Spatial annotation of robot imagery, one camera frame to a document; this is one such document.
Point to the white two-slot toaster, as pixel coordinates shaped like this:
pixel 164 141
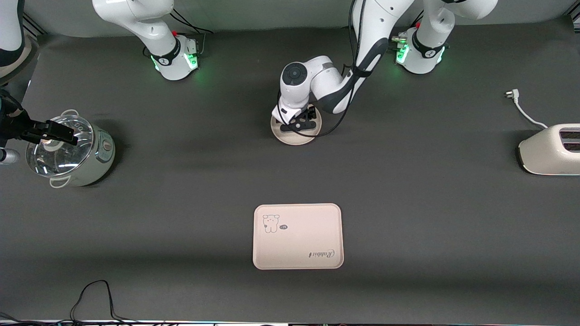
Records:
pixel 543 156

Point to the glass pot lid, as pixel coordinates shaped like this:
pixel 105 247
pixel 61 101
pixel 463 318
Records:
pixel 54 158

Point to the beige rectangular tray rabbit print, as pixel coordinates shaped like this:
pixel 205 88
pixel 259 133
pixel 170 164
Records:
pixel 299 244

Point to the beige round stand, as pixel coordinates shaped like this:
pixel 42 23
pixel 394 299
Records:
pixel 29 56

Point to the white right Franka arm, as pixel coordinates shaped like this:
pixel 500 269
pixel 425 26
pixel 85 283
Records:
pixel 154 27

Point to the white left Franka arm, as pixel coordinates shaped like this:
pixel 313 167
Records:
pixel 376 27

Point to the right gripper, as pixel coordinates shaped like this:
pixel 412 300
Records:
pixel 14 125

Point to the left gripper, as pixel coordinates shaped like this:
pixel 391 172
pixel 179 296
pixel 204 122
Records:
pixel 311 112

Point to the aluminium frame rail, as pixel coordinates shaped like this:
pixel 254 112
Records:
pixel 34 25

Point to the pale green electric pot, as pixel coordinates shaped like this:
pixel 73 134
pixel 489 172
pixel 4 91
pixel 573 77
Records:
pixel 102 156

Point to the round beige plate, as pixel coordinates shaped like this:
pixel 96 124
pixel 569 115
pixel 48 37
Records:
pixel 294 139

